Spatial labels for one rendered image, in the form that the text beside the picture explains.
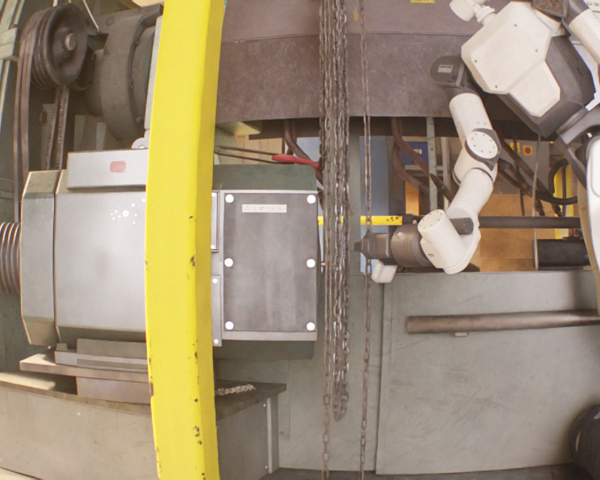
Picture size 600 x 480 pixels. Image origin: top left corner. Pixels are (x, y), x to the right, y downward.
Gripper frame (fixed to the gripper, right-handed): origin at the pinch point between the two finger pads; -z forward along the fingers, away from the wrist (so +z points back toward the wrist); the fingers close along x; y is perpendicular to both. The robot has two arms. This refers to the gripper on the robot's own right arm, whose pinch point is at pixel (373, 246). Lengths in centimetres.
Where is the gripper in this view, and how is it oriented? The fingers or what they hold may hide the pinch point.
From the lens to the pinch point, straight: 180.7
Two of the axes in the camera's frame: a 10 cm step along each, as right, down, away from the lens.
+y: 0.0, -10.0, 0.4
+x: 8.2, 0.3, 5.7
